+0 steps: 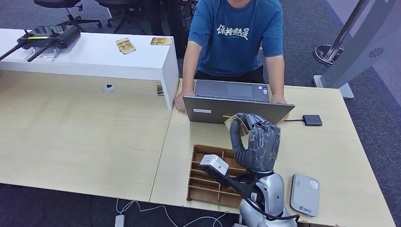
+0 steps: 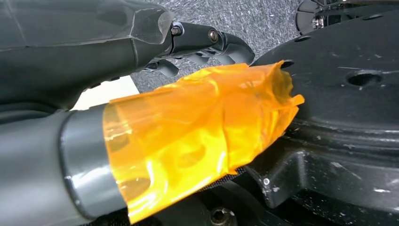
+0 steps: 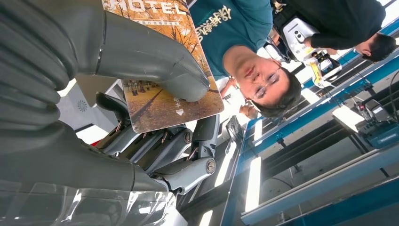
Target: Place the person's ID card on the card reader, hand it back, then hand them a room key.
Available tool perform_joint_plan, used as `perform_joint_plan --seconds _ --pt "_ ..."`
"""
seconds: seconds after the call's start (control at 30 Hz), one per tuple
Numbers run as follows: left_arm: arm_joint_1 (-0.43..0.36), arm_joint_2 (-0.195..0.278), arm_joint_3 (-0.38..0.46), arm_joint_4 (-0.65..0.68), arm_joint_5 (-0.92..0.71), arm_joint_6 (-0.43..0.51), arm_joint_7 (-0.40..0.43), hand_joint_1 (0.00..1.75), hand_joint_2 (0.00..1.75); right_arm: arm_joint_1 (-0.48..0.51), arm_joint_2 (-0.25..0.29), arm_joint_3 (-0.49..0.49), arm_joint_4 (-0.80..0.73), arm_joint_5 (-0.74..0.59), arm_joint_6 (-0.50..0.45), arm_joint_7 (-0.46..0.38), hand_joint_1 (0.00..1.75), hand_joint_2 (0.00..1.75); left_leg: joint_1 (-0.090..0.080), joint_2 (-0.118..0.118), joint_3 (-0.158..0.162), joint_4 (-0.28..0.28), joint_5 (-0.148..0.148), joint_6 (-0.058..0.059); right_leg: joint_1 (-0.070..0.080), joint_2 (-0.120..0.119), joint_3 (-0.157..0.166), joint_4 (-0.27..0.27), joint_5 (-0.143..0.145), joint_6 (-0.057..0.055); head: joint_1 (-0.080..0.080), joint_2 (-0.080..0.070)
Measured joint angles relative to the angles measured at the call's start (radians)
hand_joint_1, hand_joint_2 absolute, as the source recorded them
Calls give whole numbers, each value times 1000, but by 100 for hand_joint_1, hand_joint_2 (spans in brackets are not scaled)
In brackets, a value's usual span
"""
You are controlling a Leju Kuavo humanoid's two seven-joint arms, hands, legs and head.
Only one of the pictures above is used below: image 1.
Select person's right hand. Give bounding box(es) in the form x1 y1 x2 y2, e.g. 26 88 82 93
174 90 195 113

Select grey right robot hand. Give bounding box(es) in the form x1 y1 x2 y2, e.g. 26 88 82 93
229 112 282 174

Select person's left hand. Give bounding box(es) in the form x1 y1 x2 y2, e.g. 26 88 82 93
270 95 290 122

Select gold patterned ID card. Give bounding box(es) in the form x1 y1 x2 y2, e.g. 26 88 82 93
150 37 174 46

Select grey white card reader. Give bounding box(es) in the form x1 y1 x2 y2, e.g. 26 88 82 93
289 174 321 218

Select person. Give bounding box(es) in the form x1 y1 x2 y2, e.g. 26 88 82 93
174 0 290 122

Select wooden card organizer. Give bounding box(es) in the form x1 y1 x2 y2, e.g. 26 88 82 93
186 144 250 209

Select grey laptop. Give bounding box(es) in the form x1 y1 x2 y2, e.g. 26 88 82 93
183 79 296 126

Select small black usb hub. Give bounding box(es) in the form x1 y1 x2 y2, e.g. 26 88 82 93
302 114 323 127

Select bystander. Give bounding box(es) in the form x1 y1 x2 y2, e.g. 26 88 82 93
142 0 192 59

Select grey kiosk stand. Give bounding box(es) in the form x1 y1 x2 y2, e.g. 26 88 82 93
313 0 401 100

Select white desk shelf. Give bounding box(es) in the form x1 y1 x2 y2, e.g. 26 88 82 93
0 28 180 110

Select black office chair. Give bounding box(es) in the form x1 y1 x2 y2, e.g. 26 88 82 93
33 0 103 33
94 0 148 35

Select clear acrylic stand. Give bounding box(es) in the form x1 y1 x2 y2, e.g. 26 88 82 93
32 47 58 59

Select black remote controller with antennas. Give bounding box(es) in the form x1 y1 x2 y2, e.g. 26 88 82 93
0 24 81 62

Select chrome stanchion post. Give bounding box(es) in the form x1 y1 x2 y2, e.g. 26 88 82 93
313 0 371 66

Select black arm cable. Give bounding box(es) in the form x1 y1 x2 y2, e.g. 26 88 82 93
242 193 300 221

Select white power cable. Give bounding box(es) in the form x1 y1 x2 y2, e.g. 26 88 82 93
116 199 229 227

